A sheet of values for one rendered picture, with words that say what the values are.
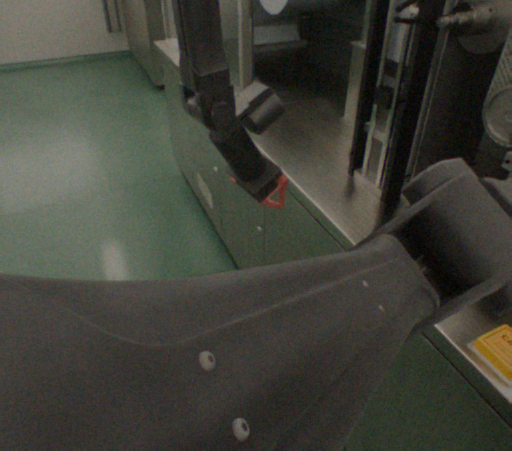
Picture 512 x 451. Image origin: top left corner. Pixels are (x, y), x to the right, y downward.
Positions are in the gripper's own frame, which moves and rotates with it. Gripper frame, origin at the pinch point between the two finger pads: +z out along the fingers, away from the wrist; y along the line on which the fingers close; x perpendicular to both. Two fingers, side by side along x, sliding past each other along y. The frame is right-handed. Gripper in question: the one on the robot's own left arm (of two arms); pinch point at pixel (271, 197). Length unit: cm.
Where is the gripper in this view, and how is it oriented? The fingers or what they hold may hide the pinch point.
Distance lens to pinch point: 78.4
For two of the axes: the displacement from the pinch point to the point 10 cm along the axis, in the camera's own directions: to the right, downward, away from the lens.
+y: -5.7, -4.6, 6.8
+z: 4.1, 5.7, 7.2
